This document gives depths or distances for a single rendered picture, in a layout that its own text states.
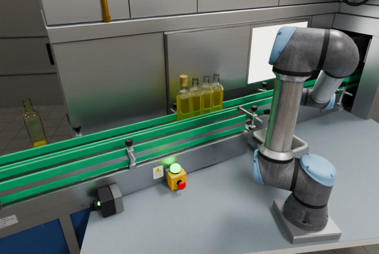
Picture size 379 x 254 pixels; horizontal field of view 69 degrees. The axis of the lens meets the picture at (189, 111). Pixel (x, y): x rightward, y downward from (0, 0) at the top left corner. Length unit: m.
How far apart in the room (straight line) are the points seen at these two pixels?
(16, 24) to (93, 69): 2.66
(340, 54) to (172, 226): 0.78
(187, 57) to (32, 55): 2.78
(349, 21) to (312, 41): 1.15
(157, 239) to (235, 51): 0.97
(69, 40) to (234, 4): 0.79
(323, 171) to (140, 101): 0.84
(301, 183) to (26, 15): 3.41
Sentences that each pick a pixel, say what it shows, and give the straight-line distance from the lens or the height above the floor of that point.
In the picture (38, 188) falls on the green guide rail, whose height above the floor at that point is 0.90.
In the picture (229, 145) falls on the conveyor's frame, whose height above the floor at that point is 0.84.
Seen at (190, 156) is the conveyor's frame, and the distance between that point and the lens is 1.24.
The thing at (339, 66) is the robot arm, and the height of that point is 1.34.
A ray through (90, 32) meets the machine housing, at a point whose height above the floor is 1.36.
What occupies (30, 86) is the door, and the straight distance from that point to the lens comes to 4.05.
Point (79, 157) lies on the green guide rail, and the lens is 1.17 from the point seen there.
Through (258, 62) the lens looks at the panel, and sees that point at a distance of 1.62.
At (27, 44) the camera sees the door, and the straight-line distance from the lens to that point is 3.87.
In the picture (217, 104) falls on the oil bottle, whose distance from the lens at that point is 1.35.
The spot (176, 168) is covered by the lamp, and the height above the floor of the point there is 0.85.
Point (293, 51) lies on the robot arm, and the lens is 0.84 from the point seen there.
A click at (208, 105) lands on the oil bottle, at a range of 1.32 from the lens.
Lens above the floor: 1.58
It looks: 27 degrees down
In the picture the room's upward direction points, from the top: 1 degrees counter-clockwise
